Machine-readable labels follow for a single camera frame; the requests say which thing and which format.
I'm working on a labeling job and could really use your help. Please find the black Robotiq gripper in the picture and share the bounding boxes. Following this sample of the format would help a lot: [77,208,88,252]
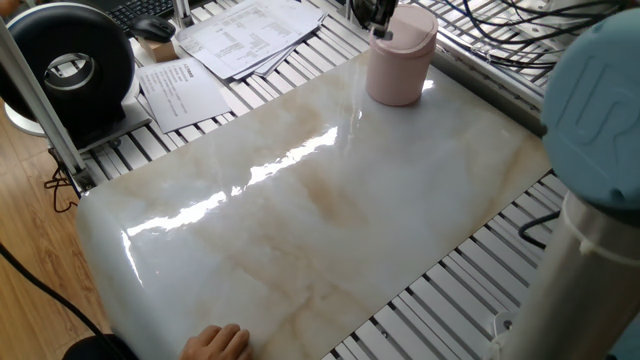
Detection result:
[350,0,400,41]

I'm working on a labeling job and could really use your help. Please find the pink lidded trash can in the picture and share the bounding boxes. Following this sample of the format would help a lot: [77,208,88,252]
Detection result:
[364,4,440,108]

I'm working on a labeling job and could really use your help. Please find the person's bare hand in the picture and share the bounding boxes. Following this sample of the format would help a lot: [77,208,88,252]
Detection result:
[178,323,254,360]

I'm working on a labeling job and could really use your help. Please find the stack of printed papers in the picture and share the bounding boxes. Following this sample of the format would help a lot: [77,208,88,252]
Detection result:
[174,0,329,82]

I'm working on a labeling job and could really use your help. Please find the marble pattern table mat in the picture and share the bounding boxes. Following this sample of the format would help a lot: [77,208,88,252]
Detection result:
[74,49,554,360]

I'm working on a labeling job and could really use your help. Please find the small cardboard box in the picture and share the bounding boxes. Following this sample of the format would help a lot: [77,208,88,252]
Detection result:
[136,36,181,64]

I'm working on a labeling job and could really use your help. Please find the black computer mouse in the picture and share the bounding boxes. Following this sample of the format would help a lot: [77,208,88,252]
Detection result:
[129,14,178,44]

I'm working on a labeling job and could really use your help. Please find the black computer keyboard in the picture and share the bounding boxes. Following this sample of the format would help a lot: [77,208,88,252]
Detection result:
[101,0,176,37]

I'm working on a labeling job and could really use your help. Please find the black gripper cable bundle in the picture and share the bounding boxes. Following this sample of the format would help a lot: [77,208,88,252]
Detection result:
[442,0,629,70]

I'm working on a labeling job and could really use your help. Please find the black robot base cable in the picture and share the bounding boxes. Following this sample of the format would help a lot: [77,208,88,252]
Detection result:
[517,209,563,251]

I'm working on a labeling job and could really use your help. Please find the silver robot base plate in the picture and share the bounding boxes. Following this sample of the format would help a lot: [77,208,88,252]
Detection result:
[491,311,520,347]

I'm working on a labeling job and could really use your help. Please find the black round ring device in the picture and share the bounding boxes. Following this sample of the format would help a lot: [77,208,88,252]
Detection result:
[0,1,137,150]

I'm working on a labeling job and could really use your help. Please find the aluminium frame post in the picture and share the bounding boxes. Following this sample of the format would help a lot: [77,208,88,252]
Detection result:
[0,18,97,195]

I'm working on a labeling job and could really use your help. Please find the thin tangled floor cable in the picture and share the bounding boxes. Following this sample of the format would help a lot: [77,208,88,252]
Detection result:
[43,166,80,215]

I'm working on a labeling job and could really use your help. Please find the black floor cable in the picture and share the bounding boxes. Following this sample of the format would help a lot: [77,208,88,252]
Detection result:
[0,242,117,360]

